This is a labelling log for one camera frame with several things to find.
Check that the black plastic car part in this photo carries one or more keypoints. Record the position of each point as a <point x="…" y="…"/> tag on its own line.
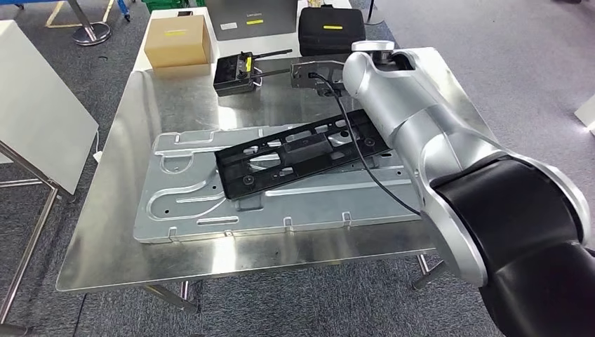
<point x="302" y="158"/>

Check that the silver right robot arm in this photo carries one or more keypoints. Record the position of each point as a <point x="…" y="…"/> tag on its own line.
<point x="418" y="107"/>

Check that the steel workbench table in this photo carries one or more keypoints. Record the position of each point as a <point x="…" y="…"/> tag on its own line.
<point x="139" y="260"/>

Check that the black remote with antennas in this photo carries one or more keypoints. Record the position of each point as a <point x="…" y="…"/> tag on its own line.
<point x="230" y="79"/>

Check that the stamped silver metal panel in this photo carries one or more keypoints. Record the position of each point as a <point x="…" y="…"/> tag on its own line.
<point x="186" y="218"/>

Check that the white table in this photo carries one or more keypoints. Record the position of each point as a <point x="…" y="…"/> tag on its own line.
<point x="274" y="46"/>

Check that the black carry case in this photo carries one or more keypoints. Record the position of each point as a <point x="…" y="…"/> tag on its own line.
<point x="330" y="39"/>

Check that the dark grey laptop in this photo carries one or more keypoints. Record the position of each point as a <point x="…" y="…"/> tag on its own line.
<point x="269" y="28"/>

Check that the cardboard box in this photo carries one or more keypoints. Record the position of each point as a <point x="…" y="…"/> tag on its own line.
<point x="176" y="46"/>

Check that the green plastic crate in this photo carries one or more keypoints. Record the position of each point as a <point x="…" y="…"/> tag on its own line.
<point x="162" y="3"/>

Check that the blue cart leg with caster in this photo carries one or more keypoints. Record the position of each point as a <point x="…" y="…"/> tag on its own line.
<point x="124" y="11"/>

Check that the white cabinet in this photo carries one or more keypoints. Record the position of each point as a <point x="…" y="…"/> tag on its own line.
<point x="42" y="116"/>

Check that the white box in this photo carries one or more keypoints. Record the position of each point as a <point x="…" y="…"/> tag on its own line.
<point x="588" y="114"/>

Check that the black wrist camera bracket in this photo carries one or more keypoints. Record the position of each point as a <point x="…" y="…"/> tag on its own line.
<point x="300" y="72"/>

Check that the chrome pedestal base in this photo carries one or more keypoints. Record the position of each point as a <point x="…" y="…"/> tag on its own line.
<point x="90" y="35"/>

